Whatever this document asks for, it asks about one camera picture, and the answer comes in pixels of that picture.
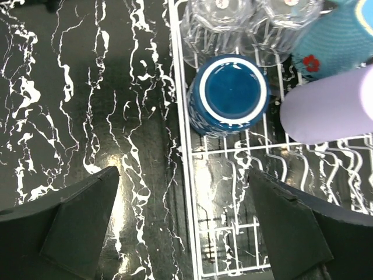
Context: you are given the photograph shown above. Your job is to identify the teal floral ceramic mug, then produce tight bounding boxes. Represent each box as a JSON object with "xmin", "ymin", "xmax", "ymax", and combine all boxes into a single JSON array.
[{"xmin": 292, "ymin": 1, "xmax": 372, "ymax": 80}]

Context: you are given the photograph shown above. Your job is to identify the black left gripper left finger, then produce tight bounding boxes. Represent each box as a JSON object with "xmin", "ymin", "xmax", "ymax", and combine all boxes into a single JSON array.
[{"xmin": 1, "ymin": 166, "xmax": 119, "ymax": 279}]

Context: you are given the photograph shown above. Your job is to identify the clear glass cup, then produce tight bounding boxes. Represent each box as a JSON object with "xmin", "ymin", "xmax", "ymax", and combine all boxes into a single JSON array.
[
  {"xmin": 239, "ymin": 0, "xmax": 323, "ymax": 67},
  {"xmin": 180, "ymin": 0, "xmax": 255, "ymax": 69}
]

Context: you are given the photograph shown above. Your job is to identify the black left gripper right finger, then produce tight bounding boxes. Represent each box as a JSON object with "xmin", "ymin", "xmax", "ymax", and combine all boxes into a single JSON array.
[{"xmin": 249, "ymin": 169, "xmax": 372, "ymax": 279}]

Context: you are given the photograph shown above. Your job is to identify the lavender plastic cup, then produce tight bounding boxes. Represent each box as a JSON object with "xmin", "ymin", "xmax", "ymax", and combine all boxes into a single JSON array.
[{"xmin": 280, "ymin": 65, "xmax": 372, "ymax": 145}]

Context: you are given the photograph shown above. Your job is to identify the white wire dish rack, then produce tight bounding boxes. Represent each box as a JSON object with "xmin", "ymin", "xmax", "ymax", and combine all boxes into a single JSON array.
[{"xmin": 169, "ymin": 1, "xmax": 372, "ymax": 279}]

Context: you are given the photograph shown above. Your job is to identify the dark blue ceramic mug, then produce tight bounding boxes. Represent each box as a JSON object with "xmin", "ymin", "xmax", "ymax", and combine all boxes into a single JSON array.
[{"xmin": 186, "ymin": 54, "xmax": 271, "ymax": 138}]

